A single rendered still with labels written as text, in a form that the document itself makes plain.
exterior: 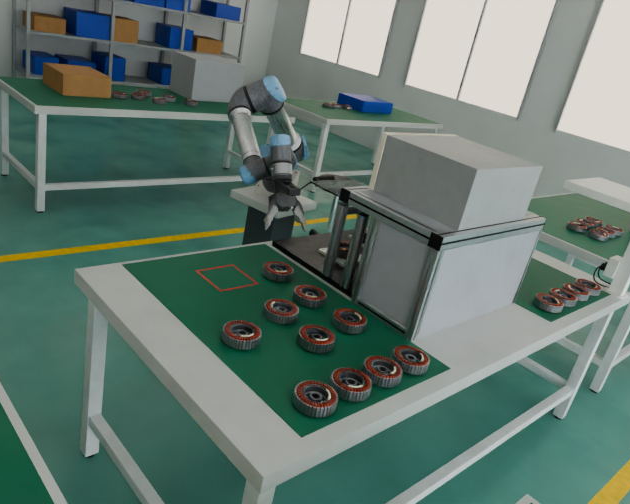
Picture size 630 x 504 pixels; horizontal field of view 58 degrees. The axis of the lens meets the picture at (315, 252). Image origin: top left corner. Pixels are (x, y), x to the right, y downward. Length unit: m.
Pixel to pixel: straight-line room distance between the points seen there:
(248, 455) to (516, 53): 6.43
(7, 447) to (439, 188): 1.35
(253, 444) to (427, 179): 1.01
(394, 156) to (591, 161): 4.98
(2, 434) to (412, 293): 1.18
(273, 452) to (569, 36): 6.22
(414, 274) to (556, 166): 5.24
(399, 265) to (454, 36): 6.07
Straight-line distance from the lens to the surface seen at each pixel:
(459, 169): 1.83
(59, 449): 2.42
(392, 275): 1.89
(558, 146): 6.97
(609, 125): 6.77
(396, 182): 1.97
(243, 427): 1.39
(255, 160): 2.19
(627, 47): 6.81
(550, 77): 7.07
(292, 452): 1.35
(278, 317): 1.77
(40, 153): 4.26
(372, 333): 1.86
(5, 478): 1.28
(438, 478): 2.28
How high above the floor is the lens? 1.65
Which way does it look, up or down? 22 degrees down
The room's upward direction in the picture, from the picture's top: 13 degrees clockwise
